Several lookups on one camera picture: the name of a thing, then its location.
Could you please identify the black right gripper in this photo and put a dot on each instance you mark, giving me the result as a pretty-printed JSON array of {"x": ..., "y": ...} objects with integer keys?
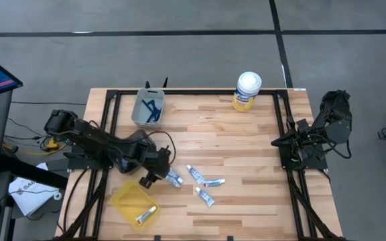
[{"x": 302, "y": 140}]

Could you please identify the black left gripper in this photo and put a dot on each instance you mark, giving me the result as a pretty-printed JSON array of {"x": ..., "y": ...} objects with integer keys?
[{"x": 156, "y": 160}]

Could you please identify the small blue-white toothpaste tube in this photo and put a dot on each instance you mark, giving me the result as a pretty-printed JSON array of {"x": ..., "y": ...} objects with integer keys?
[
  {"x": 214, "y": 182},
  {"x": 175, "y": 179},
  {"x": 205, "y": 197},
  {"x": 195, "y": 174}
]

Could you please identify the white toothpaste tube red end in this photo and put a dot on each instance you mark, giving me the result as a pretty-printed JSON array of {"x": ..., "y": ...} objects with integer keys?
[{"x": 146, "y": 215}]

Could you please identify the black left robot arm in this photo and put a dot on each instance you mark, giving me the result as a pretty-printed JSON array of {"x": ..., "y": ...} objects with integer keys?
[{"x": 92, "y": 137}]

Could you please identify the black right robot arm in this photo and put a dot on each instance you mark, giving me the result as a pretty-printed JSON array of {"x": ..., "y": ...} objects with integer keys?
[{"x": 338, "y": 127}]

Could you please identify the yellow translucent plastic bin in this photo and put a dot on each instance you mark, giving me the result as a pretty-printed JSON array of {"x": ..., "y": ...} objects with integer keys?
[{"x": 126, "y": 201}]

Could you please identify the white label sticker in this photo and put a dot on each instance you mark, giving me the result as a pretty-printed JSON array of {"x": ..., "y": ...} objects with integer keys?
[{"x": 299, "y": 89}]

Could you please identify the light grey plastic bin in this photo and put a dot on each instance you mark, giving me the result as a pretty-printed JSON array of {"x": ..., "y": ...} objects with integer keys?
[{"x": 137, "y": 114}]

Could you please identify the disinfecting wipes canister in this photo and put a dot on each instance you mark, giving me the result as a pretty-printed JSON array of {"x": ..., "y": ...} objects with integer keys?
[{"x": 246, "y": 90}]

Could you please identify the white tape roll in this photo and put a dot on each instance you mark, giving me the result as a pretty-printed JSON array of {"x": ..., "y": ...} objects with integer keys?
[{"x": 58, "y": 195}]

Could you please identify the black desk leg bar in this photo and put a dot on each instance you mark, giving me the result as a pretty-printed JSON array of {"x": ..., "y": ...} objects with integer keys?
[{"x": 32, "y": 170}]

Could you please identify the white printed paper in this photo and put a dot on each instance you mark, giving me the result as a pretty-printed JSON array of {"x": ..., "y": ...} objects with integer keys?
[{"x": 29, "y": 194}]

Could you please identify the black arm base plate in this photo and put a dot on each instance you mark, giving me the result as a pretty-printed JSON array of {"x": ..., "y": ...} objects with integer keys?
[
  {"x": 317, "y": 162},
  {"x": 79, "y": 164}
]

